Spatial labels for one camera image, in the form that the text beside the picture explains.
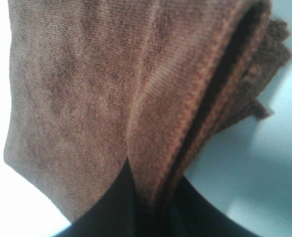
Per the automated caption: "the brown towel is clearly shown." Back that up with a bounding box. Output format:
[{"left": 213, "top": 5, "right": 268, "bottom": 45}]
[{"left": 2, "top": 0, "right": 292, "bottom": 222}]

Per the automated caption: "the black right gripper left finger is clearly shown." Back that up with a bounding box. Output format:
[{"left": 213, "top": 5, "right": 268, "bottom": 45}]
[{"left": 56, "top": 161, "right": 136, "bottom": 237}]

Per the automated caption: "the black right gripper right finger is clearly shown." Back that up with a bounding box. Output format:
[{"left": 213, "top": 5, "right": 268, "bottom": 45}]
[{"left": 170, "top": 176, "right": 239, "bottom": 237}]

